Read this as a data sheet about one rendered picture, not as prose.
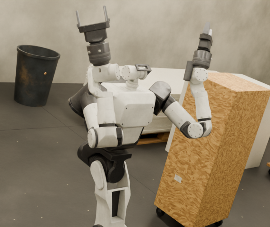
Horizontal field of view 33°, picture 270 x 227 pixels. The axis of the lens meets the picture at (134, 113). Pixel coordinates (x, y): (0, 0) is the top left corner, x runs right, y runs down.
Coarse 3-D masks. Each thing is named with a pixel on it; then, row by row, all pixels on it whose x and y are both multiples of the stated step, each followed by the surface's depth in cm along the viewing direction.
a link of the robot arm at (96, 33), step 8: (96, 24) 178; (104, 24) 179; (80, 32) 179; (88, 32) 179; (96, 32) 179; (104, 32) 180; (88, 40) 179; (96, 40) 179; (88, 48) 181; (96, 48) 179; (104, 48) 180
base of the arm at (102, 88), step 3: (87, 84) 201; (99, 84) 206; (99, 87) 204; (102, 87) 207; (102, 90) 205; (105, 90) 208; (69, 99) 206; (69, 102) 205; (69, 105) 205; (72, 105) 204; (72, 108) 204; (75, 111) 204; (78, 111) 205; (78, 114) 205; (81, 114) 206
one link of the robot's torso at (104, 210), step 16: (96, 160) 228; (96, 176) 225; (128, 176) 233; (96, 192) 227; (112, 192) 229; (128, 192) 231; (96, 208) 232; (112, 208) 232; (96, 224) 231; (112, 224) 226
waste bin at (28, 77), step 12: (24, 48) 571; (36, 48) 581; (24, 60) 541; (36, 60) 538; (48, 60) 544; (24, 72) 546; (36, 72) 544; (48, 72) 552; (24, 84) 551; (36, 84) 551; (48, 84) 562; (24, 96) 556; (36, 96) 558
